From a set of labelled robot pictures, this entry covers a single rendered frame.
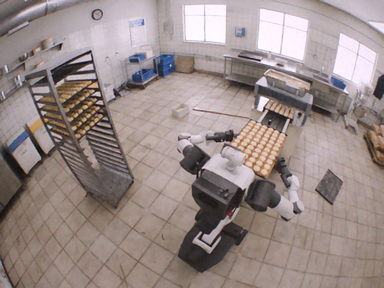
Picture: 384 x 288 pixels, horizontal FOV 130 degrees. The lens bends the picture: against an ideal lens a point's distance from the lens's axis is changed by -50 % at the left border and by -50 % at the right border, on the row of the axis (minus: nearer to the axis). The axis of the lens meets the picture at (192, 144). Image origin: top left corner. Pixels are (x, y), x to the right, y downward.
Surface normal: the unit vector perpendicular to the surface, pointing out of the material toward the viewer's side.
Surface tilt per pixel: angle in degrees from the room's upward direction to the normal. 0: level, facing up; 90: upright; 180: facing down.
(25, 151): 92
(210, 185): 1
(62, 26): 90
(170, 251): 0
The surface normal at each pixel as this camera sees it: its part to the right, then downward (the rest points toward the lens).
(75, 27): 0.87, 0.31
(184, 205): -0.02, -0.74
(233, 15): -0.48, 0.60
